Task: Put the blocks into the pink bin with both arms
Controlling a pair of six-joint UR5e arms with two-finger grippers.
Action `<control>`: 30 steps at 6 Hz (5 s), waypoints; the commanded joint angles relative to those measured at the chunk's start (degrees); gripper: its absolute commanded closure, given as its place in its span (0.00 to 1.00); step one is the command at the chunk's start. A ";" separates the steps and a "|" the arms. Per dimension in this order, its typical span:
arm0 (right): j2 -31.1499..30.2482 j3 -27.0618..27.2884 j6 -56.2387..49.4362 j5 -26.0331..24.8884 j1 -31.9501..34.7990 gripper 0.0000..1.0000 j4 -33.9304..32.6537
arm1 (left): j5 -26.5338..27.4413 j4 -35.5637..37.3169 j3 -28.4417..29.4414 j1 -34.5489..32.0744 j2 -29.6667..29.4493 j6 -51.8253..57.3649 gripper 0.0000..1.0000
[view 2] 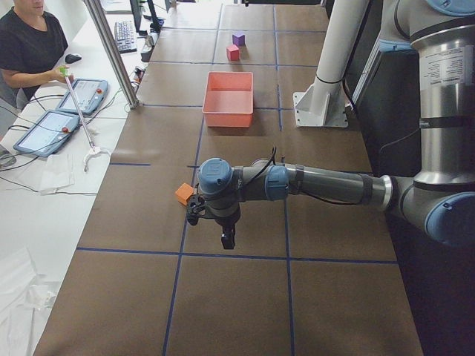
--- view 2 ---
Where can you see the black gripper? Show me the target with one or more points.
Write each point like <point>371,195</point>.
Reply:
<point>225,222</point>

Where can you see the black computer mouse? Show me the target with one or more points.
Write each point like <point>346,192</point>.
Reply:
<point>72,58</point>

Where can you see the aluminium frame post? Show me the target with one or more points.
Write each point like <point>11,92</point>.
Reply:
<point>101,23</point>

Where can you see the pink foam block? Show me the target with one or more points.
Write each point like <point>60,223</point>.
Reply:
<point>233,53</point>

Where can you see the crumpled white cloth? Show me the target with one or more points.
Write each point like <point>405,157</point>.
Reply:
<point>26,303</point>

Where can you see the near teach pendant tablet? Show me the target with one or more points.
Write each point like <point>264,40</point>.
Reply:
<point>48,134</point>

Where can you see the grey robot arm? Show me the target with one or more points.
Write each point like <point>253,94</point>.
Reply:
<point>439,200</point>

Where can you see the person in black shirt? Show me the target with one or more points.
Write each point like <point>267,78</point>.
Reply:
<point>32,42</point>

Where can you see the white paper sheet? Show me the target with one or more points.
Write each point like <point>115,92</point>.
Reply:
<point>57,173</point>

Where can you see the black keyboard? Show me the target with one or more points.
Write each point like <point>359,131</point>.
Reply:
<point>125,36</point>

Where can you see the orange foam block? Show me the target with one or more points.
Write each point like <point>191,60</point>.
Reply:
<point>183,193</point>

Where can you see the reacher grabber stick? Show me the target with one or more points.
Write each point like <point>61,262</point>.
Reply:
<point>94,150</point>

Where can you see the teach pendant tablet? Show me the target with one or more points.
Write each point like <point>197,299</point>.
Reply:
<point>48,134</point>
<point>89,94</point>

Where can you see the far teach pendant tablet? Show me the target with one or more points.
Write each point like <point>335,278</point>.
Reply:
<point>89,94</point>

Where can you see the purple foam block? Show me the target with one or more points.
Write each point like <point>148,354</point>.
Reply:
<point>239,38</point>

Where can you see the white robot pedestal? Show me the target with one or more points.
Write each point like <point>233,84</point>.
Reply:
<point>323,103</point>

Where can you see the pink plastic bin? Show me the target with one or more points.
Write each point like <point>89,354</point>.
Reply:
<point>228,100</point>

